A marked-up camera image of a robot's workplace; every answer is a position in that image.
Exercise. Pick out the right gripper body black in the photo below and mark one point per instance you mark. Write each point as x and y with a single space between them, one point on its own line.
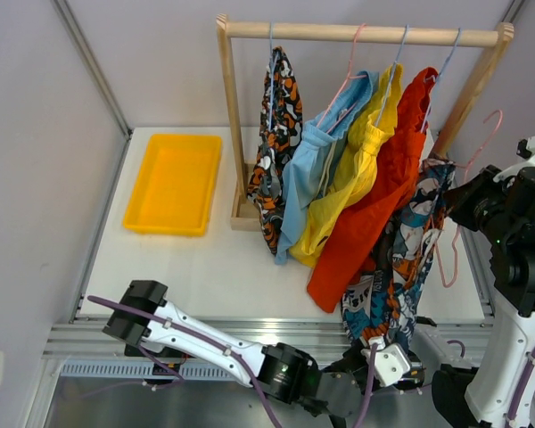
481 205

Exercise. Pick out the blue patterned print shorts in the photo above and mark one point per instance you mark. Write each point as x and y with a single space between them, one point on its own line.
384 301

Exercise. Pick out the orange red shorts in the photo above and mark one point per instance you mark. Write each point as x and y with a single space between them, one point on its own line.
359 226

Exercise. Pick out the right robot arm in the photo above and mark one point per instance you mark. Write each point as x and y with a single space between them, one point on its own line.
499 392

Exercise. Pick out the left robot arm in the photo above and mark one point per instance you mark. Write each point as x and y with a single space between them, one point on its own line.
144 319

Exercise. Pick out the yellow shorts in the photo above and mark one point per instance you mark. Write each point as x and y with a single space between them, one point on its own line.
356 170

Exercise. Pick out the light blue shorts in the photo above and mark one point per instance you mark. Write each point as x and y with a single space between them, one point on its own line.
322 139

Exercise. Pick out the black orange camouflage shorts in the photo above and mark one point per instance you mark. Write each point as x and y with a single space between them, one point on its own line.
276 148

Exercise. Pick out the wooden clothes rack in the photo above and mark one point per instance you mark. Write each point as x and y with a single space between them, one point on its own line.
493 43

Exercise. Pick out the yellow plastic tray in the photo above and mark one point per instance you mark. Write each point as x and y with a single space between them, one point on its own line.
174 187

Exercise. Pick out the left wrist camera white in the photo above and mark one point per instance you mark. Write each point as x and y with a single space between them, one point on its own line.
391 362

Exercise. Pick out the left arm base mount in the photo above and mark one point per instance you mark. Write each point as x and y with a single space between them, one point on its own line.
174 359

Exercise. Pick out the pink wire hanger on rack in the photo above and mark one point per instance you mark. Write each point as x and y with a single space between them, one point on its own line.
349 75

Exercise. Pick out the aluminium mounting rail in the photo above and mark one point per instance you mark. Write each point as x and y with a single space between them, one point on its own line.
220 340

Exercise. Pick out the blue wire hanger far left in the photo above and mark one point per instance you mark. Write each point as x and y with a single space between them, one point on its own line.
272 63

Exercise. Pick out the slotted cable duct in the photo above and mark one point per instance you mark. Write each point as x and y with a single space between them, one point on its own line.
190 370

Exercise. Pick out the aluminium frame post left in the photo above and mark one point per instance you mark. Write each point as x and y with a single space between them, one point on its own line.
88 58

